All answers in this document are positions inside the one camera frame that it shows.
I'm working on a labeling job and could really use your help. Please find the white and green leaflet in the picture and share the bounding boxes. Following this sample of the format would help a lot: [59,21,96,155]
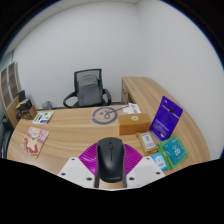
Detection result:
[32,111,55,125]

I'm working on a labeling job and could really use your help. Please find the black swivel chair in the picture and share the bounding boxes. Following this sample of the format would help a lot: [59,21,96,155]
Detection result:
[17,89,27,103]

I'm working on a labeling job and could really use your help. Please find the red and pink mouse pad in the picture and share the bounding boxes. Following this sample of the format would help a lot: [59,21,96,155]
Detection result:
[22,126,50,159]

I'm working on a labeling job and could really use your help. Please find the grey mesh office chair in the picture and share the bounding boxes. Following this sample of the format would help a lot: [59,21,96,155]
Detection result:
[62,68,113,109]

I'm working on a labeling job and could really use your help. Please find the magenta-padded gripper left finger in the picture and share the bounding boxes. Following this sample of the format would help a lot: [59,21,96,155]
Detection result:
[57,143,100,189]

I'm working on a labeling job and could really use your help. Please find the green and teal packet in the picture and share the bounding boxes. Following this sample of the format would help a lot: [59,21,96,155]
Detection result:
[156,135,189,170]

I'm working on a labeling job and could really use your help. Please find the black computer mouse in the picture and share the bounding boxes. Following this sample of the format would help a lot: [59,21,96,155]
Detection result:
[96,136,127,184]

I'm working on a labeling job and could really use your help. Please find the brown wooden box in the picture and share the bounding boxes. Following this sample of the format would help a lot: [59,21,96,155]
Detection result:
[117,112,152,136]

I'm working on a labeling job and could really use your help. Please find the brown paper packet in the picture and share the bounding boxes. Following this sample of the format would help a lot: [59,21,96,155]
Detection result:
[135,131,159,156]

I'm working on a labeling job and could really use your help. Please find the purple stand-up pouch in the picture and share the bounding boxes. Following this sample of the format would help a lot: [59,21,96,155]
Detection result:
[148,95,184,142]

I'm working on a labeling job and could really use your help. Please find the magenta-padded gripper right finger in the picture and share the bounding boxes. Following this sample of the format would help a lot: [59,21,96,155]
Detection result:
[122,143,167,189]

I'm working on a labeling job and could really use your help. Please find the blue wipes packet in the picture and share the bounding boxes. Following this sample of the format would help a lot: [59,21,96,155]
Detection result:
[151,152,169,172]

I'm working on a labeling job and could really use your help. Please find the wooden shelf unit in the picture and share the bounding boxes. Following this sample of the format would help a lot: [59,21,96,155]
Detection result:
[0,61,22,128]

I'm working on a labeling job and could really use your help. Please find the white paper sheets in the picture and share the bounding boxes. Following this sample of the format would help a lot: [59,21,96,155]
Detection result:
[121,102,142,115]

